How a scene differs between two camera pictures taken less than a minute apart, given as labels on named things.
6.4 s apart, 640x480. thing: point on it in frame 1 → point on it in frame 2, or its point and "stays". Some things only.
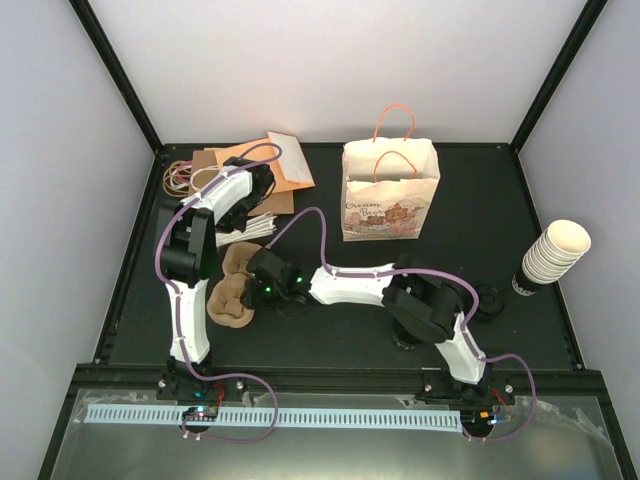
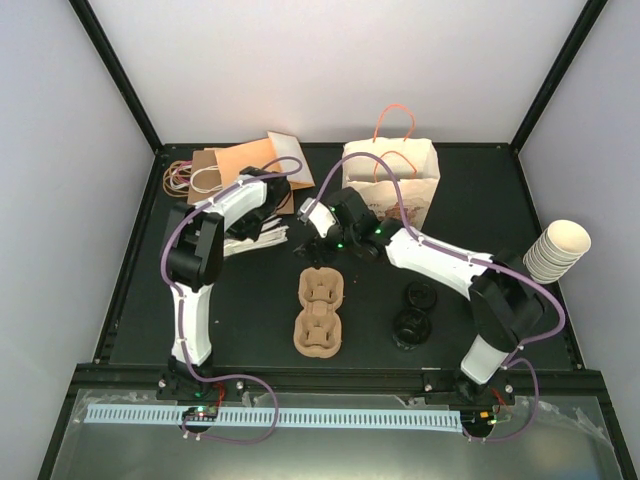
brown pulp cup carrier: x=225 y=304 → x=318 y=328
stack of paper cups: x=550 y=256 stays
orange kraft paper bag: x=282 y=153 stays
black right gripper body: x=273 y=297 → x=349 y=237
